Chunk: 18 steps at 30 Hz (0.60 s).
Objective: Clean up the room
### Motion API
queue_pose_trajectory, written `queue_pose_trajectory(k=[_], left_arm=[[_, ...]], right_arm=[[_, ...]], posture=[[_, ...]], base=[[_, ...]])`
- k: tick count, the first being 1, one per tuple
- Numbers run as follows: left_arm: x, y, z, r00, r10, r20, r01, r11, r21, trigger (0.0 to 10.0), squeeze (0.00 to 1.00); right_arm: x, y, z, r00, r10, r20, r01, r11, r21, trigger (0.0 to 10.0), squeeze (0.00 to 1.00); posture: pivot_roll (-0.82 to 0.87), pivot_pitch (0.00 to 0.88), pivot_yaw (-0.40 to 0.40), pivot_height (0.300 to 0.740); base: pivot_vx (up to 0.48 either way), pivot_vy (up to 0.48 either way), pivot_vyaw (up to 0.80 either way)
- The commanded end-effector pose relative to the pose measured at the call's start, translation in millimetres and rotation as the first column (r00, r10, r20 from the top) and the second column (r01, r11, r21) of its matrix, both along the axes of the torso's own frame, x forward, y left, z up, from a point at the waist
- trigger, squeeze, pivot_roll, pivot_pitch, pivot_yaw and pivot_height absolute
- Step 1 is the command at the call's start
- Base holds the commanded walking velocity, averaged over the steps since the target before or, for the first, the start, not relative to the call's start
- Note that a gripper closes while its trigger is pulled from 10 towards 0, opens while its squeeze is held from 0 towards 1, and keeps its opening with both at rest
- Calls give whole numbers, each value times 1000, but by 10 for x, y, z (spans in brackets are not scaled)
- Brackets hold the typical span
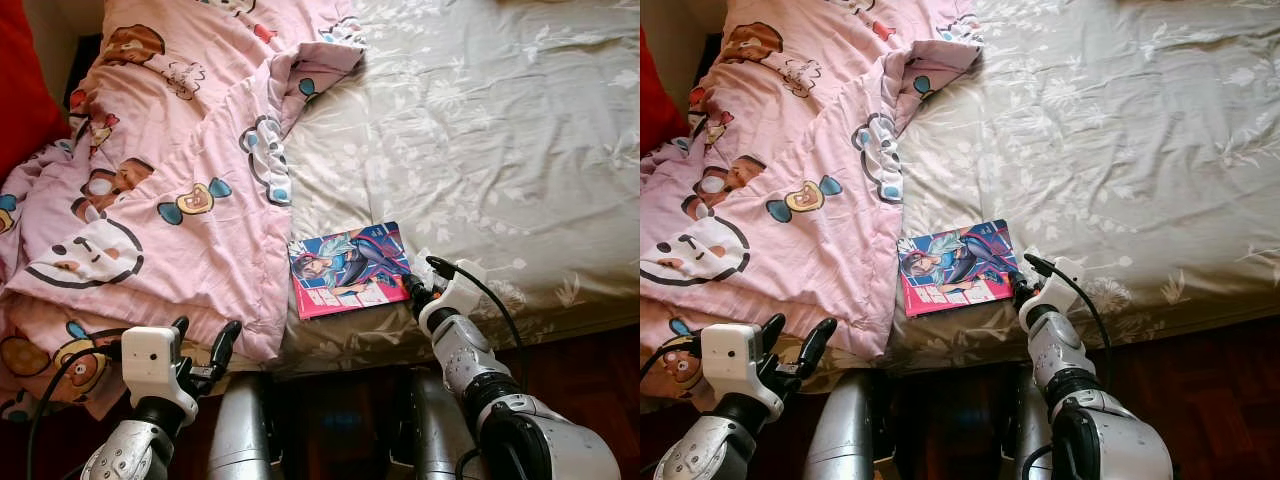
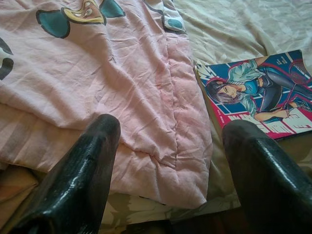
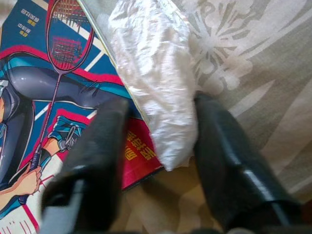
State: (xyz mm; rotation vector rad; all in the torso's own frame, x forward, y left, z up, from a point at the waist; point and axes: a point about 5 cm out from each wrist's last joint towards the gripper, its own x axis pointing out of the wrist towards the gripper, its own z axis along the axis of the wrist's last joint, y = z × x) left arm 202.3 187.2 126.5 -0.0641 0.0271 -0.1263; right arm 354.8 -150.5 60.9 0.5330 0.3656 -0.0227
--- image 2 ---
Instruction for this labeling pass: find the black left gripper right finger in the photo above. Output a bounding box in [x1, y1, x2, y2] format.
[221, 119, 312, 234]

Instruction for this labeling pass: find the beige floral bed sheet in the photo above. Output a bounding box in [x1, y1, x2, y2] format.
[99, 0, 312, 230]

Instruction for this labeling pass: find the pink cartoon print blanket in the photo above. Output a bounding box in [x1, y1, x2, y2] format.
[0, 0, 214, 210]

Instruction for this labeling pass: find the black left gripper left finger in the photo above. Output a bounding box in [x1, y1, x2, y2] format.
[9, 114, 122, 234]

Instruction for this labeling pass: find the colourful manga comic book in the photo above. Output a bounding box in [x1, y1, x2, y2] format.
[194, 49, 312, 141]

